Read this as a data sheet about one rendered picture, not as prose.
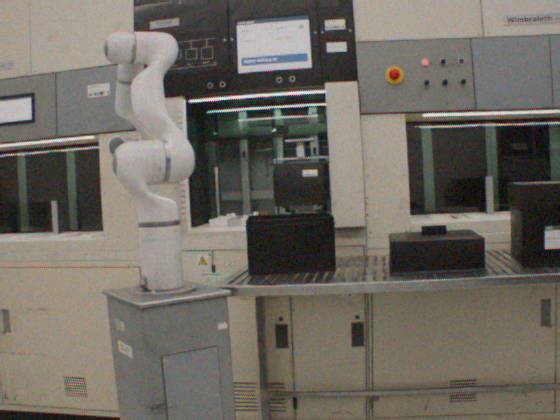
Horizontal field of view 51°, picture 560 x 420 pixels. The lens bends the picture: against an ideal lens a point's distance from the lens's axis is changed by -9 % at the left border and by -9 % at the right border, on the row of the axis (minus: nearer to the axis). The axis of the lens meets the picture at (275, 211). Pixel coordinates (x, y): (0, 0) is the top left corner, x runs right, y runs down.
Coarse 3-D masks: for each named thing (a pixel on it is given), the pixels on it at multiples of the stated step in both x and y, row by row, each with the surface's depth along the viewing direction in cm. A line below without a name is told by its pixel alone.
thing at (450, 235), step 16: (400, 240) 186; (416, 240) 184; (432, 240) 182; (448, 240) 181; (464, 240) 180; (480, 240) 180; (400, 256) 183; (416, 256) 183; (432, 256) 182; (448, 256) 181; (464, 256) 181; (480, 256) 180; (400, 272) 184; (416, 272) 183; (432, 272) 182; (448, 272) 181; (464, 272) 180
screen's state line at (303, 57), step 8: (256, 56) 239; (264, 56) 238; (272, 56) 238; (280, 56) 237; (288, 56) 237; (296, 56) 236; (304, 56) 236; (248, 64) 239; (256, 64) 239; (264, 64) 238
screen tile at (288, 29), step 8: (288, 24) 236; (296, 24) 236; (304, 24) 235; (280, 32) 237; (288, 32) 236; (296, 32) 236; (304, 32) 235; (288, 40) 236; (296, 40) 236; (304, 40) 236; (280, 48) 237; (288, 48) 237; (296, 48) 236; (304, 48) 236
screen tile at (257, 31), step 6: (240, 30) 239; (246, 30) 239; (252, 30) 238; (258, 30) 238; (270, 30) 237; (240, 36) 239; (246, 36) 239; (252, 36) 239; (258, 36) 238; (264, 36) 238; (270, 36) 237; (264, 42) 238; (270, 42) 238; (246, 48) 239; (252, 48) 239; (258, 48) 238; (264, 48) 238; (270, 48) 238; (246, 54) 239
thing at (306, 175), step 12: (300, 144) 272; (300, 156) 272; (324, 156) 272; (276, 168) 266; (288, 168) 265; (300, 168) 264; (312, 168) 264; (324, 168) 264; (276, 180) 266; (288, 180) 265; (300, 180) 265; (312, 180) 264; (324, 180) 263; (276, 192) 266; (288, 192) 266; (300, 192) 265; (312, 192) 264; (324, 192) 263; (276, 204) 267; (288, 204) 266; (300, 204) 265; (312, 204) 264; (324, 204) 264
